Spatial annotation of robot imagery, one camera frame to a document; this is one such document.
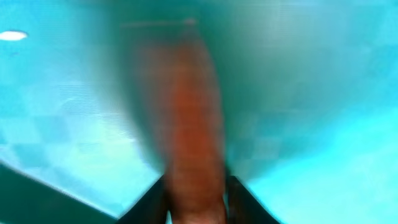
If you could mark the orange carrot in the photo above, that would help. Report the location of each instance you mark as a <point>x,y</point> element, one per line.
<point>183,104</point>

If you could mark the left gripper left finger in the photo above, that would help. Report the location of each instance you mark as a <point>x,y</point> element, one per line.
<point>151,208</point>

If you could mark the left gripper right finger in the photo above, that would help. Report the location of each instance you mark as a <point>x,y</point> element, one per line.
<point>243,208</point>

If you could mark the teal serving tray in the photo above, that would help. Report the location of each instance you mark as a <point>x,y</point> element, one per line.
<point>309,93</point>

